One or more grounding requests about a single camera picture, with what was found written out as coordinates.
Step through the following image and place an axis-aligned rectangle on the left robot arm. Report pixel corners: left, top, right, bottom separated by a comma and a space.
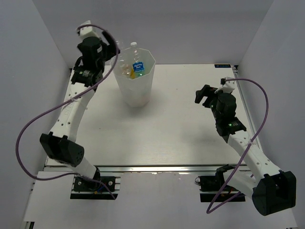
40, 28, 116, 190

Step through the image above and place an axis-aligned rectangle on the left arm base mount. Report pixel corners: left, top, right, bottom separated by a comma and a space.
70, 175, 121, 200

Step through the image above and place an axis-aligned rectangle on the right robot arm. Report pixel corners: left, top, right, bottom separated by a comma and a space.
195, 84, 296, 216

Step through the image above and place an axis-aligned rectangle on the blue sticker right corner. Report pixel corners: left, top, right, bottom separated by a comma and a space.
214, 64, 231, 68

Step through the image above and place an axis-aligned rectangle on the clear bottle blue label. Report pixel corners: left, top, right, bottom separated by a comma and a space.
131, 42, 145, 74

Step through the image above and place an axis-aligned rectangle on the long clear plastic bottle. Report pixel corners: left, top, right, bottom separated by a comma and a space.
116, 41, 128, 74

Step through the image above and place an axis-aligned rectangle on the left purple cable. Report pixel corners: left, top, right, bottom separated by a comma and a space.
15, 24, 121, 199

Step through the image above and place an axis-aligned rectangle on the green plastic bottle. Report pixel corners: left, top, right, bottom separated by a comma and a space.
134, 73, 144, 79

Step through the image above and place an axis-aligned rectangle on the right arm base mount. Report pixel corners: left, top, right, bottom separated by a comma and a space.
194, 165, 238, 203

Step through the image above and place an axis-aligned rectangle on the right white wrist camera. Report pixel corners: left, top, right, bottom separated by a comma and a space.
214, 77, 236, 94

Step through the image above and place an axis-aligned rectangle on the aluminium front rail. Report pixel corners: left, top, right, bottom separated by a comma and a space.
42, 164, 253, 174

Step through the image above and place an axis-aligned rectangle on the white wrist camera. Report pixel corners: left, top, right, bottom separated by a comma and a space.
214, 77, 236, 94
77, 26, 101, 42

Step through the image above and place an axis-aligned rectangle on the white octagonal plastic bin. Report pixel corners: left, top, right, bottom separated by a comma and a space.
110, 48, 156, 107

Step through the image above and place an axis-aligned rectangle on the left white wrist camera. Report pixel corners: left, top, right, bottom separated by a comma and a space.
77, 26, 101, 42

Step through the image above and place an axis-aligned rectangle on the clear bottle orange cap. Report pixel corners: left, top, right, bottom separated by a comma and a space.
120, 64, 134, 79

